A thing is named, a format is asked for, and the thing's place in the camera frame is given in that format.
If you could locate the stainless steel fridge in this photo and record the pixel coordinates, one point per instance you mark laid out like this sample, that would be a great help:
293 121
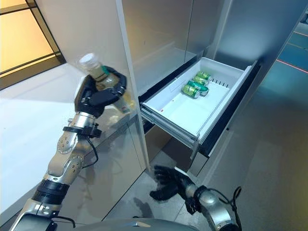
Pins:
252 29

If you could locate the grey robot torso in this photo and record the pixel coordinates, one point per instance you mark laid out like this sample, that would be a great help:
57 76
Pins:
144 226

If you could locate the dark green drink can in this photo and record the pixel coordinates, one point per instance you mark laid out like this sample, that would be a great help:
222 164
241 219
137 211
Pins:
201 88

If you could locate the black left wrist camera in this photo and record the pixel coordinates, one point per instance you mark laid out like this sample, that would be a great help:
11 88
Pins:
95 132

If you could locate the tall white side panel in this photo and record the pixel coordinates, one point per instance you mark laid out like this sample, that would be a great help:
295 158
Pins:
84 29

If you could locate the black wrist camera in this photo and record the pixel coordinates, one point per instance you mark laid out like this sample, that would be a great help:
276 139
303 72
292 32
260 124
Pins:
191 204
95 132

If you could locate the narrow steel fridge door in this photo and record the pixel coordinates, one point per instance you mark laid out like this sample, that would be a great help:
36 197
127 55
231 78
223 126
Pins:
204 24

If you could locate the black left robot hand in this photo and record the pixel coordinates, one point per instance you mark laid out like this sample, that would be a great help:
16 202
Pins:
96 98

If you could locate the yellow drink bottle white cap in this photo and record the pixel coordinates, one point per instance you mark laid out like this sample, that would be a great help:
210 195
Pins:
96 73

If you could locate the wide steel fridge door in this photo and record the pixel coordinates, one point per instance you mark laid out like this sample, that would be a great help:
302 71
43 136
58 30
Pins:
163 36

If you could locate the black framed glass panel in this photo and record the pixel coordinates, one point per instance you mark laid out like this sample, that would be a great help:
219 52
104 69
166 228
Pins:
24 36

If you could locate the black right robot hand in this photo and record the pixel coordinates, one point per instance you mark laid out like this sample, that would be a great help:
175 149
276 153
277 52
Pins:
168 183

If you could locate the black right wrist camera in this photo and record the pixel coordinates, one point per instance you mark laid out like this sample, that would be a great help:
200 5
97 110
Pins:
191 204

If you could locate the white counter cabinet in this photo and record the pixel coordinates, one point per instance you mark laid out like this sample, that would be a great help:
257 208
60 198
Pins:
120 144

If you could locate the fridge drawer with white bin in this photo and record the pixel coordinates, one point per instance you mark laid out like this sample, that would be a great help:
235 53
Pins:
183 108

